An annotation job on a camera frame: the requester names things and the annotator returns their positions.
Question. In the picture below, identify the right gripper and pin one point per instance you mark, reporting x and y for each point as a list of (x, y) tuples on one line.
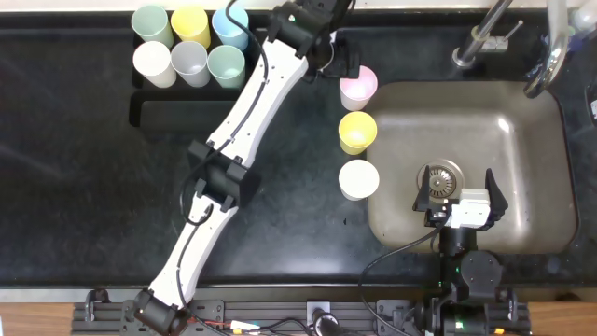
[(436, 218)]

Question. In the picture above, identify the white cup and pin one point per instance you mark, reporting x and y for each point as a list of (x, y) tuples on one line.
[(358, 179), (153, 60)]

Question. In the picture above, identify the yellow cup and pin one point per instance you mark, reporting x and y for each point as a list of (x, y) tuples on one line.
[(190, 24), (357, 131)]

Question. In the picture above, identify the pink cup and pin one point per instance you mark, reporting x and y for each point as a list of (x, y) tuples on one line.
[(358, 88)]

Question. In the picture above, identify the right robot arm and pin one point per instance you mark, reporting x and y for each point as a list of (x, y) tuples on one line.
[(480, 270)]

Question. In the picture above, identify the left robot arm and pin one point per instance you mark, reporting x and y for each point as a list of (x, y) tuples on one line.
[(270, 88)]

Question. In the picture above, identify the steel sink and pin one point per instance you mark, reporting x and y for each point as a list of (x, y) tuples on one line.
[(513, 149)]

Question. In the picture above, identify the steel tap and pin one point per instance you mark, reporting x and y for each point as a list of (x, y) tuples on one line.
[(466, 51)]

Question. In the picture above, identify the blue soap bottle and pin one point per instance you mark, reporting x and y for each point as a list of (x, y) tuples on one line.
[(585, 16)]

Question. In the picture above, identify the green cup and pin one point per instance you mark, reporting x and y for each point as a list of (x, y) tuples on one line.
[(151, 23), (226, 65)]

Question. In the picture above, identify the blue cup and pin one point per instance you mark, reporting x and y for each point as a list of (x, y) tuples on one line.
[(231, 28)]

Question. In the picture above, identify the black tray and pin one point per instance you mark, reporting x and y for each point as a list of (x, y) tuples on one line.
[(186, 114)]

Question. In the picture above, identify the grey cup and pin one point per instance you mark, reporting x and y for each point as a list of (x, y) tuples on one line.
[(190, 60)]

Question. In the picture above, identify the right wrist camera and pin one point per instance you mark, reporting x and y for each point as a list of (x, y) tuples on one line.
[(471, 207)]

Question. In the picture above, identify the mounting rail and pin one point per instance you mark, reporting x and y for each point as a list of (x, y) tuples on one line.
[(261, 310)]

